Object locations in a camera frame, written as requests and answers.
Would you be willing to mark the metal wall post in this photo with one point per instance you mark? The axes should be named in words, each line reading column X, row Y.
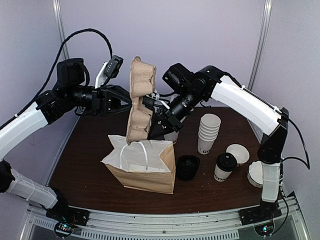
column 60, row 26
column 264, row 29

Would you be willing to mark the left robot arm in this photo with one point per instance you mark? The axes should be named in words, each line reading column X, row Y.
column 72, row 90

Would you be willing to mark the left metal wall post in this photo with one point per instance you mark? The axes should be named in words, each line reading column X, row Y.
column 60, row 26

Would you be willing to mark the black cup lid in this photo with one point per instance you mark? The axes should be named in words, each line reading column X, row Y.
column 226, row 162

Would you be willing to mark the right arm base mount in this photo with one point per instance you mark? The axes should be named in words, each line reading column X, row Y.
column 261, row 217

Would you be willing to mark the stack of white paper cups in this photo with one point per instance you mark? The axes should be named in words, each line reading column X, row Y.
column 208, row 132

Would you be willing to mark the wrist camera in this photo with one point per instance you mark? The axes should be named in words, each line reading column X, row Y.
column 158, row 98
column 108, row 71

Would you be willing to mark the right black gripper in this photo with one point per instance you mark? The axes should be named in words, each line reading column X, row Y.
column 175, row 124

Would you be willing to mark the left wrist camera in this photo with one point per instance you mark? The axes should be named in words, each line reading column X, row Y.
column 108, row 71

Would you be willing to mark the white paper coffee cup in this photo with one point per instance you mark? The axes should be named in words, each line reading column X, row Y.
column 221, row 175

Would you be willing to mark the paper cup holding straws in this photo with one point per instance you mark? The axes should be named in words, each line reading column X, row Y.
column 173, row 136

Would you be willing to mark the stack of black lids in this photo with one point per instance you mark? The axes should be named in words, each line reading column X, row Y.
column 187, row 166

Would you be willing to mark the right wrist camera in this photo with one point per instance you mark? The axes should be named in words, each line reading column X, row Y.
column 158, row 98

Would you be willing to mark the white scalloped bowl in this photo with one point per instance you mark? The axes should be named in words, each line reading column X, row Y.
column 255, row 174

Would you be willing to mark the right metal wall post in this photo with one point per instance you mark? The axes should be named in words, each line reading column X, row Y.
column 264, row 29

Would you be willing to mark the cardboard cup carrier tray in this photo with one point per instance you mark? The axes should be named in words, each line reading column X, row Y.
column 142, row 79

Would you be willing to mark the aluminium front rail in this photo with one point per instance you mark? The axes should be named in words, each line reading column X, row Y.
column 217, row 225

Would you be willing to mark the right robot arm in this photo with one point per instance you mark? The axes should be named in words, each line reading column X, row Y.
column 210, row 82

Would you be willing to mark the white round bowl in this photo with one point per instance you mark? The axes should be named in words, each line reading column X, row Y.
column 240, row 153

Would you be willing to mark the brown paper bag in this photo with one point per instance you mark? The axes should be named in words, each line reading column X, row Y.
column 147, row 165

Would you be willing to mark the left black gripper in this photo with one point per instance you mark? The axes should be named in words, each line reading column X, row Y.
column 102, row 100

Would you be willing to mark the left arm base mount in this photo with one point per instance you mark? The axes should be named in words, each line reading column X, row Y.
column 70, row 220

